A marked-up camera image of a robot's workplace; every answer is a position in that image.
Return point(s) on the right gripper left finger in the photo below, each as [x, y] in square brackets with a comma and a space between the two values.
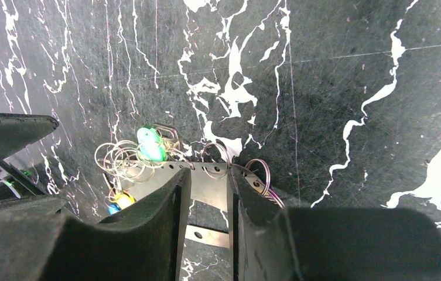
[141, 242]

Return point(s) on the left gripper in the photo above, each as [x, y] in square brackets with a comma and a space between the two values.
[19, 195]

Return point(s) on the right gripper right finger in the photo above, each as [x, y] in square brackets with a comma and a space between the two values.
[297, 243]

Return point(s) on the yellow key tag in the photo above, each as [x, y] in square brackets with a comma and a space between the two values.
[123, 200]

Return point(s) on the green key tag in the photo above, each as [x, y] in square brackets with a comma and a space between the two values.
[150, 144]

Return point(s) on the blue key tag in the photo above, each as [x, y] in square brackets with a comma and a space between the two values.
[113, 209]

